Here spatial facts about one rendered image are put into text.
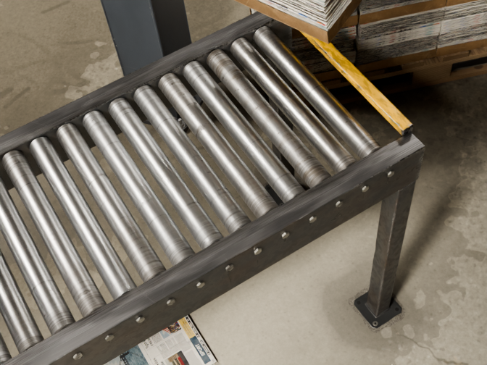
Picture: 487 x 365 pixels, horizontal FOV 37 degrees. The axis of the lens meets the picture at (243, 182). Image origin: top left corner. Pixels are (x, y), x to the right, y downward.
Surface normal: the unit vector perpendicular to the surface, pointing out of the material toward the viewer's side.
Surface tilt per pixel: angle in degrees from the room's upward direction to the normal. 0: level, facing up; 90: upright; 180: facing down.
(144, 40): 90
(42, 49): 0
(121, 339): 90
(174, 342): 1
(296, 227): 90
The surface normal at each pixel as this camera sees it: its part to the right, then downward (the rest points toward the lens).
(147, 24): -0.38, 0.78
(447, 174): -0.07, -0.56
